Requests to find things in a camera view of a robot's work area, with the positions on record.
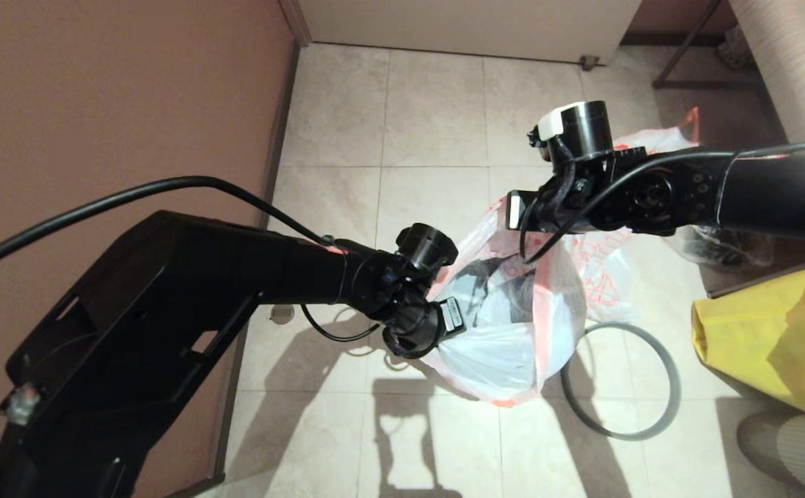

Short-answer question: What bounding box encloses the white red-printed plastic bag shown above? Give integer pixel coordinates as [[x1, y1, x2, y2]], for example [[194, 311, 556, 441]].
[[418, 197, 588, 407], [568, 107, 701, 324]]

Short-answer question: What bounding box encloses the grey trash can ring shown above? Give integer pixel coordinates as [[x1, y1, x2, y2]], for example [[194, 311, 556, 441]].
[[560, 322, 681, 442]]

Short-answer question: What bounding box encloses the clear bag with dark contents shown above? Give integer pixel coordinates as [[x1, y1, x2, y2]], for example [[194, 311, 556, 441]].
[[665, 225, 777, 269]]

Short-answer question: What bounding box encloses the yellow fabric bag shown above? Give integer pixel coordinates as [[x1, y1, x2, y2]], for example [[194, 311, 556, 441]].
[[692, 265, 805, 418]]

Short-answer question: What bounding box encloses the white door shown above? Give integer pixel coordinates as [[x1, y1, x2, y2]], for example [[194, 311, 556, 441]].
[[297, 0, 644, 68]]

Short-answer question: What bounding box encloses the small woven basket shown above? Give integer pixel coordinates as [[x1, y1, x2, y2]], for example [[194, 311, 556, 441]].
[[715, 31, 749, 72]]

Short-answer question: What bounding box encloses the beige striped upholstered seat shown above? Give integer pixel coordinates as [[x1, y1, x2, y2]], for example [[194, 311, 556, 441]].
[[724, 0, 805, 146]]

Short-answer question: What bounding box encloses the grey ribbed round object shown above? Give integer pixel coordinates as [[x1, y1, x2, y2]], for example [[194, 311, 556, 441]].
[[734, 412, 805, 498]]

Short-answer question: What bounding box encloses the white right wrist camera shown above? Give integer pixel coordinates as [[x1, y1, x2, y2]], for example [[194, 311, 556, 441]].
[[527, 105, 577, 144]]

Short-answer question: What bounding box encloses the dark metal furniture frame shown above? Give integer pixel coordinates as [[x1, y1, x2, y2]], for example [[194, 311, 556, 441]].
[[650, 0, 756, 91]]

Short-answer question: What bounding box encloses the dark furniture frame bar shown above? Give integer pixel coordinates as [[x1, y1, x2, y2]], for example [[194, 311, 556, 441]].
[[707, 250, 805, 302]]

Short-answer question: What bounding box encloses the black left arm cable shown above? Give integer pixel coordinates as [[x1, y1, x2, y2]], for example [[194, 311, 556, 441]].
[[0, 176, 445, 498]]

